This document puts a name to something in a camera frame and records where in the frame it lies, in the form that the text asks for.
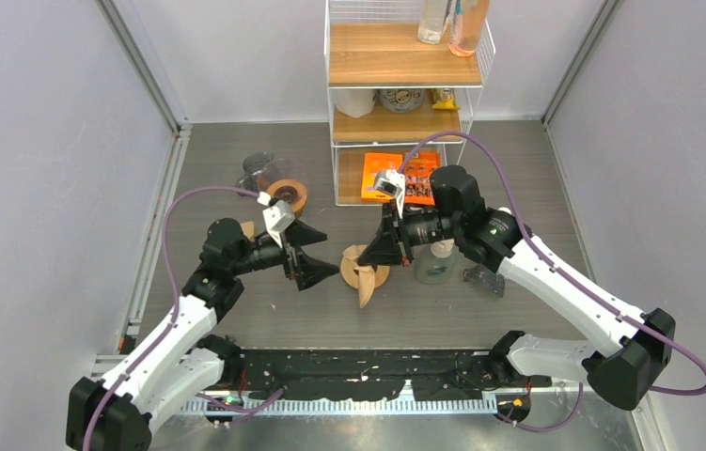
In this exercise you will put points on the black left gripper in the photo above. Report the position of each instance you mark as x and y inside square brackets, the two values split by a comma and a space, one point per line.
[310, 271]

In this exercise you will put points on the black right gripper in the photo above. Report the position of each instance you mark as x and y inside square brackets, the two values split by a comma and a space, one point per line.
[384, 248]

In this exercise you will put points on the brown paper filter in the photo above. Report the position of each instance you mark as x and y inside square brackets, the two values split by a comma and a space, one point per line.
[363, 295]
[249, 230]

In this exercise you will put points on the wooden ring holder front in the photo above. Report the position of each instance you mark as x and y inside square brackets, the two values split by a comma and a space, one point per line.
[291, 191]

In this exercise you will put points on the wooden ring holder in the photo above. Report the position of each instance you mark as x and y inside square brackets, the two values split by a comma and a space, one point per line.
[291, 191]
[361, 276]

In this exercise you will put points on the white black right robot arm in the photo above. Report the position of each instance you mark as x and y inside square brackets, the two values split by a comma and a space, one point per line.
[623, 349]

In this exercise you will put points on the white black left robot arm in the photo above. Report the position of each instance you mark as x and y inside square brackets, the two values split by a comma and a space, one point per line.
[126, 406]

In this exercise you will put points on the dark transparent dripper cone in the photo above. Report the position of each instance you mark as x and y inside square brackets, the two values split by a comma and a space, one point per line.
[485, 280]

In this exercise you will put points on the green soap pump bottle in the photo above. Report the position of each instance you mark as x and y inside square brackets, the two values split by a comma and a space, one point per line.
[435, 264]

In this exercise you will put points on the orange printed snack box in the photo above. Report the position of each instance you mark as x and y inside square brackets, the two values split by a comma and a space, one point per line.
[418, 173]

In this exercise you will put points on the grey glass pitcher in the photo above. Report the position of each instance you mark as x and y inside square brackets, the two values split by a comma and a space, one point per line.
[253, 166]

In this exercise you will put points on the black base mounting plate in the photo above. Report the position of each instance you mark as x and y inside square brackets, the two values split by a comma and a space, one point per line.
[370, 375]

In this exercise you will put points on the white container on shelf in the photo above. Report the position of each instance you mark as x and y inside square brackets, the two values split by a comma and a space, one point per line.
[354, 102]

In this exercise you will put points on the printed tin can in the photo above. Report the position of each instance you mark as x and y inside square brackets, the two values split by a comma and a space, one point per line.
[401, 100]

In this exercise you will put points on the yellow snack packet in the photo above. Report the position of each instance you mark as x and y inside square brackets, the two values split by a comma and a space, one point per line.
[444, 99]

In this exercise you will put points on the clear glass bottle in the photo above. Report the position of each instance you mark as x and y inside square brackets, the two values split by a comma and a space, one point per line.
[433, 21]

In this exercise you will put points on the pink glass bottle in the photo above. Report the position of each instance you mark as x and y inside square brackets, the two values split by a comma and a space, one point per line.
[467, 20]

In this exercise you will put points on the wooden ring holder centre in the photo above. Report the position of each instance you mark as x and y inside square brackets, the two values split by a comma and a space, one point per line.
[361, 276]

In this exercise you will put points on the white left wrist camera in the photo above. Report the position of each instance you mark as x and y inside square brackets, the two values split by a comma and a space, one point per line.
[278, 217]

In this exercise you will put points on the white wire wooden shelf rack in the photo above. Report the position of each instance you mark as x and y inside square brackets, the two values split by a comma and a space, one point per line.
[374, 45]

